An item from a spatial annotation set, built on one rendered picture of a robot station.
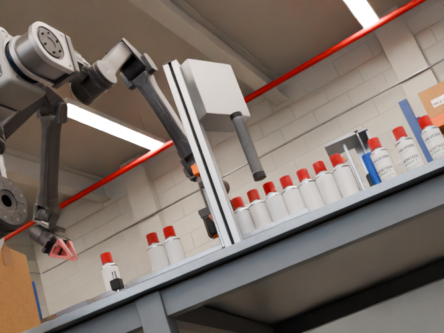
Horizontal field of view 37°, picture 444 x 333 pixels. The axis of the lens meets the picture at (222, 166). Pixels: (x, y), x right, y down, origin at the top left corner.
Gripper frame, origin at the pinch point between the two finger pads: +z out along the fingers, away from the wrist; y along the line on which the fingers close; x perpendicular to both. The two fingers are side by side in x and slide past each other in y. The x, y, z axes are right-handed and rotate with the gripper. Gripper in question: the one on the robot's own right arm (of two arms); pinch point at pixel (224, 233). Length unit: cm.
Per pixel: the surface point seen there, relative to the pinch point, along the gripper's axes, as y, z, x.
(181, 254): 12.7, 2.7, 7.6
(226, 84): -18.6, -37.5, 14.9
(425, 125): -65, -4, 7
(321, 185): -32.4, 0.8, 8.2
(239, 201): -8.7, -5.0, 7.0
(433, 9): -176, -250, -411
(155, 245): 18.9, -2.4, 9.1
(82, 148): 203, -271, -400
